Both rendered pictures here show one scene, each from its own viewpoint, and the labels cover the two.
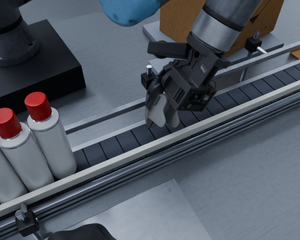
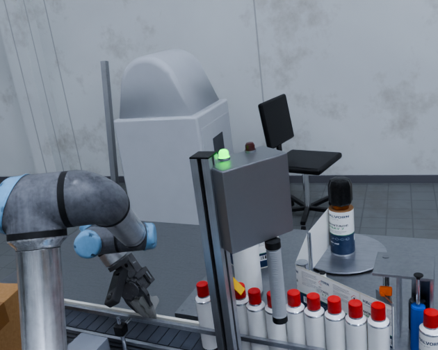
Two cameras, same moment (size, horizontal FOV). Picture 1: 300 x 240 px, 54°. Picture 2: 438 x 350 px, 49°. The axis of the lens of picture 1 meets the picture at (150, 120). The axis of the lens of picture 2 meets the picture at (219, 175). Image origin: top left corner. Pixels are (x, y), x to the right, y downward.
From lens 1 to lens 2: 1.55 m
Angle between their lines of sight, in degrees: 97
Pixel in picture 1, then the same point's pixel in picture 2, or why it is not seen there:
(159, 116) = (154, 299)
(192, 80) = (138, 270)
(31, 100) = (204, 283)
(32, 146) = not seen: hidden behind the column
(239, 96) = (86, 322)
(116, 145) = (174, 339)
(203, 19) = not seen: hidden behind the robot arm
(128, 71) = not seen: outside the picture
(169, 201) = (188, 307)
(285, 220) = (158, 292)
